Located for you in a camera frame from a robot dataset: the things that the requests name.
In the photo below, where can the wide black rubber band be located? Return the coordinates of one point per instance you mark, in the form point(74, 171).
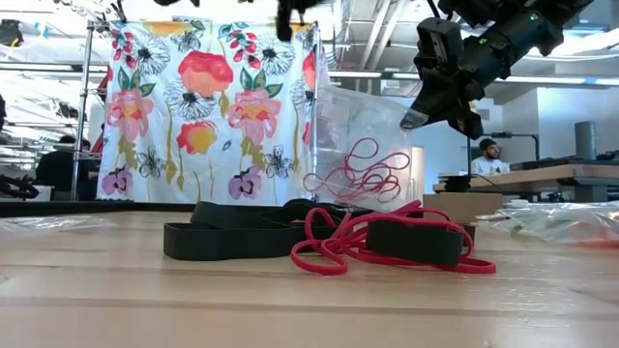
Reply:
point(416, 244)
point(217, 244)

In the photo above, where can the small cardboard box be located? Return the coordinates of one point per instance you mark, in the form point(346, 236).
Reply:
point(464, 208)

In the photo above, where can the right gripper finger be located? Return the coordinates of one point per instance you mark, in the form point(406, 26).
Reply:
point(471, 123)
point(435, 106)

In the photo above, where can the floral print cloth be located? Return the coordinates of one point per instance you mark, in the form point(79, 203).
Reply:
point(193, 121)

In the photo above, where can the pile of clear plastic bags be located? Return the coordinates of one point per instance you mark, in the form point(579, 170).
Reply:
point(48, 222)

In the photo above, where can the clear plastic zip bag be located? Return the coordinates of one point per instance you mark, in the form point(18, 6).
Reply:
point(532, 227)
point(348, 111)
point(595, 217)

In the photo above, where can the silver ventilation duct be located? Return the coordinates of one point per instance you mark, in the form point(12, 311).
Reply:
point(570, 48)

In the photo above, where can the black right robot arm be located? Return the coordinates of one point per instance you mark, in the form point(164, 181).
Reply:
point(532, 24)

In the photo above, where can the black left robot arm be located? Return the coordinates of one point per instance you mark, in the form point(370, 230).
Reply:
point(1, 113)

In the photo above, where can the black hanging box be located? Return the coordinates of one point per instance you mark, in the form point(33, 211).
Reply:
point(9, 31)

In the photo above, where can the wood-topped grey workbench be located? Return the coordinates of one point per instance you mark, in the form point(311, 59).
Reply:
point(556, 174)

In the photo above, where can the person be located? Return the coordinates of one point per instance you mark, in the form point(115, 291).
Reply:
point(488, 166)
point(58, 169)

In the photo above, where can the grey cabinet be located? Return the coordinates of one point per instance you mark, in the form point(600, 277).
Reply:
point(585, 139)

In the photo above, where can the black aluminium table frame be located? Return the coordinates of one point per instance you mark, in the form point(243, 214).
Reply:
point(72, 207)

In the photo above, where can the white door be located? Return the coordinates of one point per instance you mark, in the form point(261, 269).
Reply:
point(418, 169)

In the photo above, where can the ceiling light strip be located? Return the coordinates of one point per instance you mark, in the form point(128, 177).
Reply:
point(537, 78)
point(401, 76)

